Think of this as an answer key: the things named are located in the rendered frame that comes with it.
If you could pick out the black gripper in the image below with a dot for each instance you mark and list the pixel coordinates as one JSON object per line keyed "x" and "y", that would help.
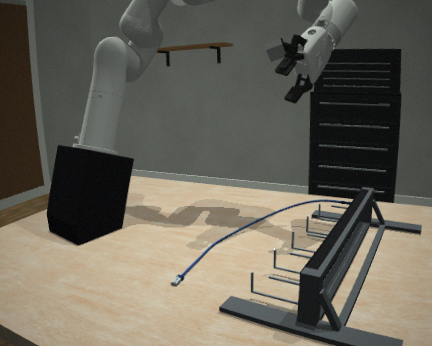
{"x": 317, "y": 45}

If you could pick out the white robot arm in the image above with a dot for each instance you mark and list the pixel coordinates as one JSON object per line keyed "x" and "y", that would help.
{"x": 113, "y": 56}

